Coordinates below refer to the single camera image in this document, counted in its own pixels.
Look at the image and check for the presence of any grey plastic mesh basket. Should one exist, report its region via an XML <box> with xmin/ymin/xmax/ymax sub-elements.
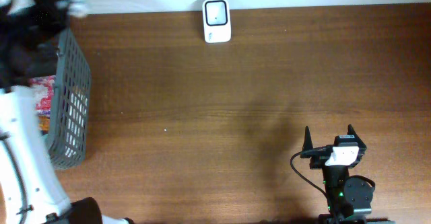
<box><xmin>37</xmin><ymin>28</ymin><xmax>92</xmax><ymax>170</ymax></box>

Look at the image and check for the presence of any red purple snack bag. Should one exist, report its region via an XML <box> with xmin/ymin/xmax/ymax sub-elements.
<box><xmin>30</xmin><ymin>75</ymin><xmax>56</xmax><ymax>117</ymax></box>

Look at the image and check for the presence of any white barcode scanner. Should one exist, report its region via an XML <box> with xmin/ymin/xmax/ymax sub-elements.
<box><xmin>202</xmin><ymin>0</ymin><xmax>232</xmax><ymax>44</ymax></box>

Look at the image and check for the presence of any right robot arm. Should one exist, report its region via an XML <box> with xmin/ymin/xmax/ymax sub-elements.
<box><xmin>290</xmin><ymin>125</ymin><xmax>392</xmax><ymax>223</ymax></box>

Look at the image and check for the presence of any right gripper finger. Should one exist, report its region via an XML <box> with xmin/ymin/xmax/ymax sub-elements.
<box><xmin>302</xmin><ymin>126</ymin><xmax>313</xmax><ymax>151</ymax></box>
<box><xmin>347</xmin><ymin>124</ymin><xmax>362</xmax><ymax>143</ymax></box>

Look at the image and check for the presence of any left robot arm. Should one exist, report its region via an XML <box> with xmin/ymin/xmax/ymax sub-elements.
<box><xmin>1</xmin><ymin>0</ymin><xmax>114</xmax><ymax>223</ymax></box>

